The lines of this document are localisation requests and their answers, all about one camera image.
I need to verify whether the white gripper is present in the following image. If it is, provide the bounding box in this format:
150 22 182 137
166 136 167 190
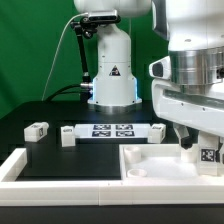
149 56 224 149

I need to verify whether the white square tabletop tray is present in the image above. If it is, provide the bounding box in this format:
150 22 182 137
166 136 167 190
119 144 220 180

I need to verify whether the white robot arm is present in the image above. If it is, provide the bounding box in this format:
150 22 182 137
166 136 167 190
73 0 224 140

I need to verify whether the white U-shaped obstacle fence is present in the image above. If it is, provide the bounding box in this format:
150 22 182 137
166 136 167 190
0 148 224 206

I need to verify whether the white marker base plate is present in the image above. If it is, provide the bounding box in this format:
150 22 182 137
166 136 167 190
75 124 151 139

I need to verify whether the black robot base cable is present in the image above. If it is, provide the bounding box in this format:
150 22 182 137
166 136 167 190
44 83 83 103

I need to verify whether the grey depth camera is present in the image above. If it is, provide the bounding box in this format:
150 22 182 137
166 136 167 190
87 10 120 23

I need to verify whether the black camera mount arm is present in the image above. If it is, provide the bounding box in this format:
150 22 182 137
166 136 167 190
70 20 97 102

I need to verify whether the white camera cable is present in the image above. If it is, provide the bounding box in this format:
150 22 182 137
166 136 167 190
41 12 90 102

